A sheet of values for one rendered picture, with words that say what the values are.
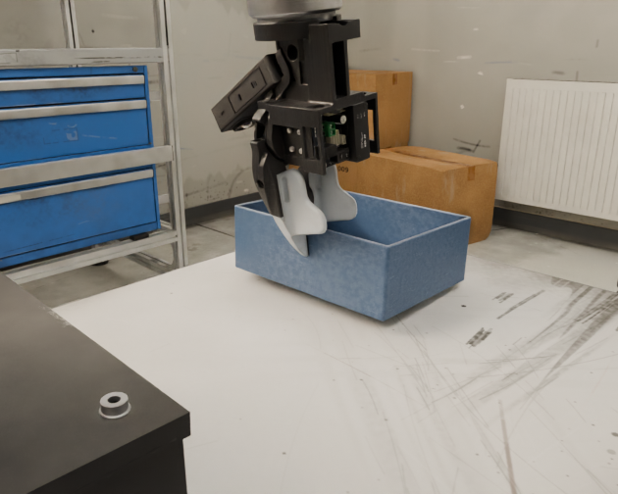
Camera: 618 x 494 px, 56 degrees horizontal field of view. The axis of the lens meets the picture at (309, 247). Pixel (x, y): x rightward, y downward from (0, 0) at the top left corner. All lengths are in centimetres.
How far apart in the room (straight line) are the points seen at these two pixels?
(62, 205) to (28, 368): 168
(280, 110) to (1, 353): 28
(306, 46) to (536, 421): 32
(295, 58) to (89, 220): 158
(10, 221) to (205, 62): 167
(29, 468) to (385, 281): 34
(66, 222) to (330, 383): 160
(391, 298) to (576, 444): 19
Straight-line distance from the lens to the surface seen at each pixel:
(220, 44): 334
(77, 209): 200
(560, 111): 308
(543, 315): 61
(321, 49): 46
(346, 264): 54
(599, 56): 314
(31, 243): 196
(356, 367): 48
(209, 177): 334
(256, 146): 51
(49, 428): 27
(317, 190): 55
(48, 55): 191
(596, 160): 305
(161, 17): 209
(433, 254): 57
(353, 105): 49
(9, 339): 34
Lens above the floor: 95
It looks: 19 degrees down
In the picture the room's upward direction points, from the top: straight up
